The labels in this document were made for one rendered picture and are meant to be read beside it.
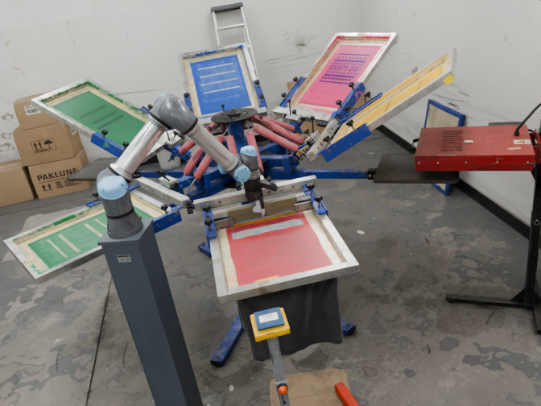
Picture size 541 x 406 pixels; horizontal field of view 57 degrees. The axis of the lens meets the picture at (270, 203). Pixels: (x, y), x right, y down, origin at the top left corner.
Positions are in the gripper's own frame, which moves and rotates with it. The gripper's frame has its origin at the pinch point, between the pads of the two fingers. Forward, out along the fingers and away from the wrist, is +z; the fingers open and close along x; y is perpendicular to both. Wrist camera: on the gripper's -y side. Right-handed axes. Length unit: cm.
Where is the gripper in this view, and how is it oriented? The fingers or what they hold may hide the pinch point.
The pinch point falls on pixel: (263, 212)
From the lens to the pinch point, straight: 254.2
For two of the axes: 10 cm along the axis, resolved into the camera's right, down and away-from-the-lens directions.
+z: 1.5, 8.9, 4.3
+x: 1.8, 4.0, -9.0
